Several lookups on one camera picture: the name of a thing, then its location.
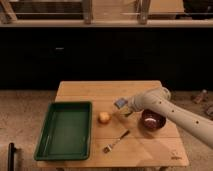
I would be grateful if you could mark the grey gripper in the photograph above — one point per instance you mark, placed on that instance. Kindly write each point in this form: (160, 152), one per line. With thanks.
(122, 107)

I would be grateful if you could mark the wooden shelf frame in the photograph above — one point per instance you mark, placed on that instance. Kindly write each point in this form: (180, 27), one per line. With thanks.
(106, 13)

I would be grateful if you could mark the wooden table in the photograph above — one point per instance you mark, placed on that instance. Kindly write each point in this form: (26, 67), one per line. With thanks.
(138, 149)

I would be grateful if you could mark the black post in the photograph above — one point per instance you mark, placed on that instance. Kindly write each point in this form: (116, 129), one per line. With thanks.
(11, 153)

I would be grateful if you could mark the dark red bowl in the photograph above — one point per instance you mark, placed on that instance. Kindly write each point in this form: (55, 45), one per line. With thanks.
(152, 121)

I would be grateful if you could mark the brown debris on floor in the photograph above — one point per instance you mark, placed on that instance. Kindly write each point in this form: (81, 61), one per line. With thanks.
(202, 97)

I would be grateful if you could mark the silver fork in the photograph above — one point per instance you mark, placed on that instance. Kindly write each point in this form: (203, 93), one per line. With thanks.
(110, 147)

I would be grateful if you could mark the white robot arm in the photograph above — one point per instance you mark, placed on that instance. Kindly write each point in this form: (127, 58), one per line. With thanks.
(158, 100)

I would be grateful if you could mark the green plastic tray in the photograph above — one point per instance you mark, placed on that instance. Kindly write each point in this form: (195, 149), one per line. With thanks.
(66, 132)

